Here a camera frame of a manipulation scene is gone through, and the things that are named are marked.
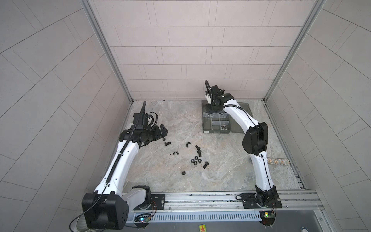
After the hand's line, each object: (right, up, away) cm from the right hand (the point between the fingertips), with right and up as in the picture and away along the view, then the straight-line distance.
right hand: (208, 109), depth 96 cm
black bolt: (-3, -32, -13) cm, 35 cm away
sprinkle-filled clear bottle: (+38, -30, -14) cm, 51 cm away
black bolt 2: (-27, -22, -5) cm, 35 cm away
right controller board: (+25, -52, -28) cm, 64 cm away
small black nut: (-16, -36, -16) cm, 43 cm away
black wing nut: (-21, -27, -9) cm, 35 cm away
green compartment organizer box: (+8, -9, +1) cm, 13 cm away
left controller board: (-33, -51, -32) cm, 69 cm away
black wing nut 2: (-14, -24, -5) cm, 28 cm away
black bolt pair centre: (-7, -27, -7) cm, 28 cm away
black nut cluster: (-9, -32, -12) cm, 35 cm away
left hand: (-26, -12, -18) cm, 34 cm away
